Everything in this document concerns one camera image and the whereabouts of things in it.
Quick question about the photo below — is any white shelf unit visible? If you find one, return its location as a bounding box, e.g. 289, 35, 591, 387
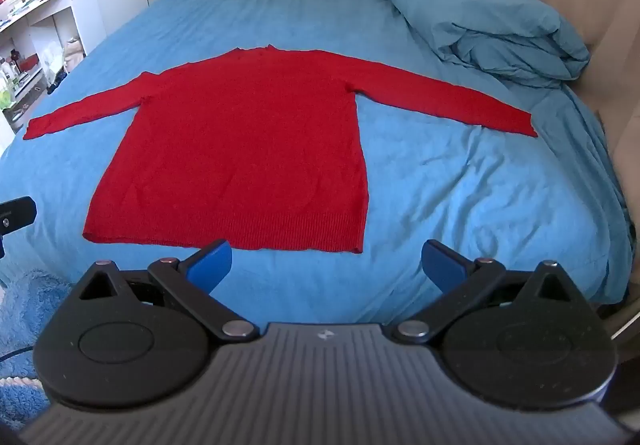
0, 0, 107, 148

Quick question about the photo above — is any black cable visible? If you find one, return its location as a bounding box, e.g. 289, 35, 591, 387
0, 345, 37, 362

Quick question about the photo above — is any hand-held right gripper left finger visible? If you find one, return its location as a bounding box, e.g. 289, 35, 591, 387
75, 239, 261, 344

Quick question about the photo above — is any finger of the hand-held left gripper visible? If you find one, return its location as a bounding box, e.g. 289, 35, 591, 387
0, 197, 37, 232

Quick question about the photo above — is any red knit sweater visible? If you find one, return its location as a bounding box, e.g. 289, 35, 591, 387
22, 44, 539, 255

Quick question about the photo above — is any bed with blue sheet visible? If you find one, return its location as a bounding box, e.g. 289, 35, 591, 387
0, 0, 637, 326

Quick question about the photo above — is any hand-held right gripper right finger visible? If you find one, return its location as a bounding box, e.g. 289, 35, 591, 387
392, 239, 577, 346

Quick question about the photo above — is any folded blue duvet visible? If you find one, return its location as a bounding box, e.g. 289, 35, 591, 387
378, 0, 592, 88

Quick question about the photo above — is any blue fluffy rug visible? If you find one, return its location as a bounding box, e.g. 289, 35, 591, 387
0, 267, 72, 413

